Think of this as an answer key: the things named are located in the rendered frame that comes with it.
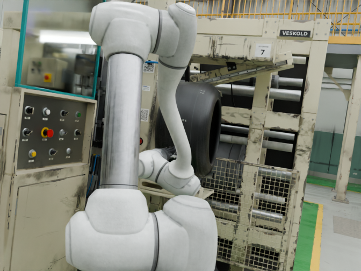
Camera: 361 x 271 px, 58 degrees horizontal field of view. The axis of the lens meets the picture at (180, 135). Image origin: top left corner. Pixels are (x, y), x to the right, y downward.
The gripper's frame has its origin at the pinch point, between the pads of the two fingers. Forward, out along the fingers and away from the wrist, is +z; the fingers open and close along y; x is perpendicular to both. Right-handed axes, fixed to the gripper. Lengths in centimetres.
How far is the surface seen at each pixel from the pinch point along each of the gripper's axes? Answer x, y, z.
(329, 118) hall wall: 54, -149, 937
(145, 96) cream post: -23.0, 30.8, 24.6
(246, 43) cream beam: -60, -21, 56
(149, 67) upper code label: -40, 31, 27
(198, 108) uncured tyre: -21.0, -7.8, 8.5
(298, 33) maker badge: -71, -49, 89
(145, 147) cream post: 7.0, 26.6, 20.4
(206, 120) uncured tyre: -15.6, -12.2, 9.1
